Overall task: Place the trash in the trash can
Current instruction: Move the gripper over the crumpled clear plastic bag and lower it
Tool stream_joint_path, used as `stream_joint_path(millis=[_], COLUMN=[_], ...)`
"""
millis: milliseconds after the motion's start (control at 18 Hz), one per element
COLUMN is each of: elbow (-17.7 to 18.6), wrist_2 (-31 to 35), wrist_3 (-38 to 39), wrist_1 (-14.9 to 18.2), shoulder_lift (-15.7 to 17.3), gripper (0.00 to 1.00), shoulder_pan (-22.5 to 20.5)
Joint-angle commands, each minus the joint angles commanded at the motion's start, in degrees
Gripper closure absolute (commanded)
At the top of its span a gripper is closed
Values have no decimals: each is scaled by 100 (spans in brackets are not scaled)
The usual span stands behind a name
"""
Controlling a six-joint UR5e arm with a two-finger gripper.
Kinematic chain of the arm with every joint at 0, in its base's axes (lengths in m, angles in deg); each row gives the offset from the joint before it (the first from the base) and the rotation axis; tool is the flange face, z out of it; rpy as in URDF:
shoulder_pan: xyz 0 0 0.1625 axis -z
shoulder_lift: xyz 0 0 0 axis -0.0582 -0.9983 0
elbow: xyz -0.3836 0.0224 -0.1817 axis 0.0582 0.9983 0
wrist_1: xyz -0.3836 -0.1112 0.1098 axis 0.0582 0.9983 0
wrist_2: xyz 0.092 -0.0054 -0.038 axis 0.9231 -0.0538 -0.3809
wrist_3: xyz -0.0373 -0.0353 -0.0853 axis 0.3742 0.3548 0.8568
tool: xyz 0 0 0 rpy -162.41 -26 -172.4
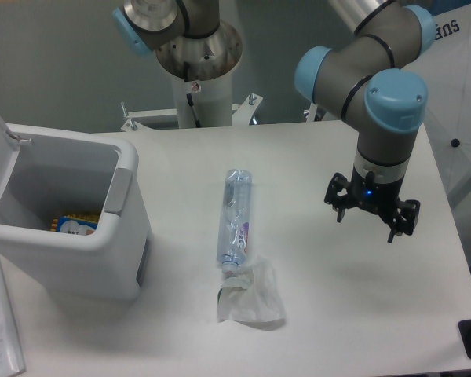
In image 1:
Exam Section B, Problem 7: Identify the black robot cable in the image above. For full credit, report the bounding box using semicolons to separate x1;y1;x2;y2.
182;60;203;129

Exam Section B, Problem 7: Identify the white tissue wrapper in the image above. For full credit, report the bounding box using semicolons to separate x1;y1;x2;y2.
217;256;286;324

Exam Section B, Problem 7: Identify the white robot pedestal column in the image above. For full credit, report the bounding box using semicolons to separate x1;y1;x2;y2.
155;21;244;130

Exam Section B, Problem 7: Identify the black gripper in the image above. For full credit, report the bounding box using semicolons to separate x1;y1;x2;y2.
324;163;421;243

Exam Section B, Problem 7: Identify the white trash can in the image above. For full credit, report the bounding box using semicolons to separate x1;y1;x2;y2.
0;116;152;300

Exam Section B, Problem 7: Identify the clear plastic water bottle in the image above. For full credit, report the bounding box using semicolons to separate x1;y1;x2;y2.
217;169;252;276

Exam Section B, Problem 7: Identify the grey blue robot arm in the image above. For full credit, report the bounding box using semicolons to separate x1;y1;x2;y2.
113;1;435;236

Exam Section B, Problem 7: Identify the white metal base frame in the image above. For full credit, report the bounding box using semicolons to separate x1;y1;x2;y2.
119;93;327;133

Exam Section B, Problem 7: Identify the white umbrella with lettering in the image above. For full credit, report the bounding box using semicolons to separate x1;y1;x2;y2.
407;3;471;196

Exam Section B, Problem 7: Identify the yellow blue snack package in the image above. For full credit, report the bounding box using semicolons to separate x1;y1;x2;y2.
50;214;100;236

